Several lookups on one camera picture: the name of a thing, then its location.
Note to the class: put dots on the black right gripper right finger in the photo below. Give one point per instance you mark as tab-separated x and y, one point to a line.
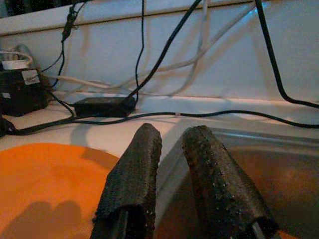
219	186

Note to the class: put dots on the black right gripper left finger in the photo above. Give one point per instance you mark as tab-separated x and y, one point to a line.
132	179

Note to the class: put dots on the stainless steel sink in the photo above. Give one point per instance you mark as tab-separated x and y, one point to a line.
286	174

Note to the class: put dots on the black power adapter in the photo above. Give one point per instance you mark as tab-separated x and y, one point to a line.
104	107

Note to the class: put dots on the orange plastic bowl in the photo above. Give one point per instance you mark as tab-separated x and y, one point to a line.
49	179

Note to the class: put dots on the black charger box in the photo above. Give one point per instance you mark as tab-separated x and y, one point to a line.
22	94

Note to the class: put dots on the white plug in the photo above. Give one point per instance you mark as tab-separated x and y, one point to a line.
13	65

